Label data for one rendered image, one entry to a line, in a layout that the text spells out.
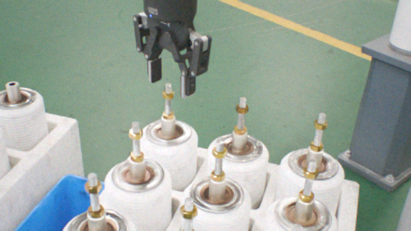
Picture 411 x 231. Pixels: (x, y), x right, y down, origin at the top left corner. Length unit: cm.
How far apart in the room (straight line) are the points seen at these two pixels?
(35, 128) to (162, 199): 32
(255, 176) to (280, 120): 59
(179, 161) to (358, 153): 52
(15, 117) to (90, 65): 74
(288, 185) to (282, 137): 53
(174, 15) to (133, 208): 27
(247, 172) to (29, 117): 40
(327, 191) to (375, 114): 41
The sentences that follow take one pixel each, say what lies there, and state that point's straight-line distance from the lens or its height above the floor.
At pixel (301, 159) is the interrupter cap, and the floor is 25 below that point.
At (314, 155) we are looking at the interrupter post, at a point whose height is 28.
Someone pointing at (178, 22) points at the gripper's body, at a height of 45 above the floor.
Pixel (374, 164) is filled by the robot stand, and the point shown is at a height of 4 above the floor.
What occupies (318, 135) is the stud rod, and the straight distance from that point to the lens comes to 73.
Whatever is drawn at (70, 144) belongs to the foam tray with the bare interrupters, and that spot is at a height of 14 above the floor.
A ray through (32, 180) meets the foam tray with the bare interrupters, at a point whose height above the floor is 15.
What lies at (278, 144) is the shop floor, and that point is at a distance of 124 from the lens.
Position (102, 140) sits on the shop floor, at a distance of 124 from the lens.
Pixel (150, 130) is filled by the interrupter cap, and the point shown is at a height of 25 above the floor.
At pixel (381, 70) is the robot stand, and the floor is 26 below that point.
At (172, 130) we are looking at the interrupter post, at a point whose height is 26.
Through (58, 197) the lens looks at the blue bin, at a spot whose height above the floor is 9.
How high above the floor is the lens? 70
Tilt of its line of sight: 31 degrees down
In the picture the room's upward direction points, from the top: 2 degrees clockwise
